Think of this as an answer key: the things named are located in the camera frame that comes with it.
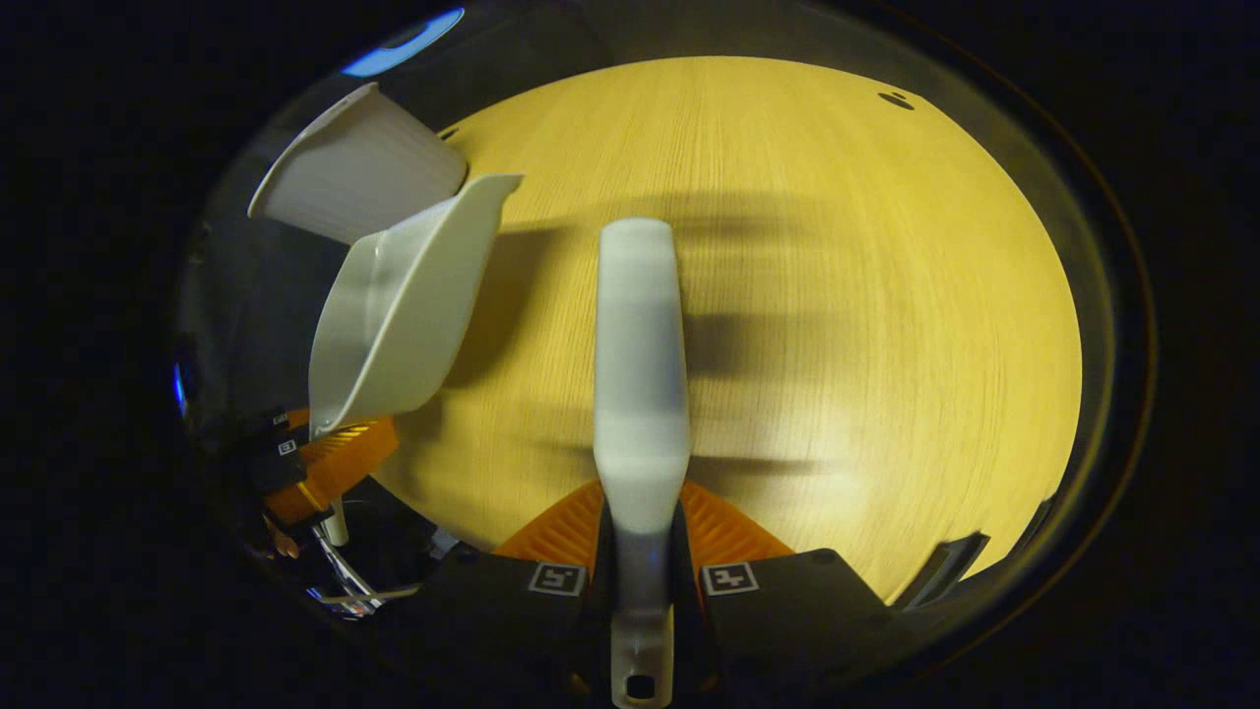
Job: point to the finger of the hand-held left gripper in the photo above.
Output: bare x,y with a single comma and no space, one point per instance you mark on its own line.
271,423
340,463

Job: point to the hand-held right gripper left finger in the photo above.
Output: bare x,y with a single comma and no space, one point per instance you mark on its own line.
512,611

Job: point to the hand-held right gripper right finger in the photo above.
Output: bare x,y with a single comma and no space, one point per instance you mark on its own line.
787,611

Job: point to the grey plastic dustpan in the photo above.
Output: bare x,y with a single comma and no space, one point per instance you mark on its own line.
404,305

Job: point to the small grey broom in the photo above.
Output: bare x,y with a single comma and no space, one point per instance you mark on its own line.
640,394

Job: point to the white ribbed garbage bin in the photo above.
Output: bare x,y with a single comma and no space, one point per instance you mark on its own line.
364,167

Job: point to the wooden desktop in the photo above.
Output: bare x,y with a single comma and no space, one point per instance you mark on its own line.
837,295

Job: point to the dark flat object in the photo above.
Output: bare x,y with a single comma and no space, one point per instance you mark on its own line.
940,571

